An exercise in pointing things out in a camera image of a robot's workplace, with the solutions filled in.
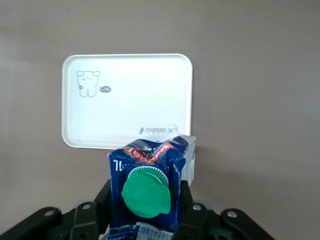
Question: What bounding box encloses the cream tray with rabbit print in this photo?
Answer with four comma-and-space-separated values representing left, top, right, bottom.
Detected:
61, 53, 194, 151

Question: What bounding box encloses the blue milk carton green cap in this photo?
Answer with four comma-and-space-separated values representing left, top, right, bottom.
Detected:
107, 133, 197, 240

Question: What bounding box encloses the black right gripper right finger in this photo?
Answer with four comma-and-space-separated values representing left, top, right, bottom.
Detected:
174, 179, 209, 240

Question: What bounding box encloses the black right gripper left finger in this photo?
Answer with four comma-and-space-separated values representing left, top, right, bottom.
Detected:
69, 178, 112, 240

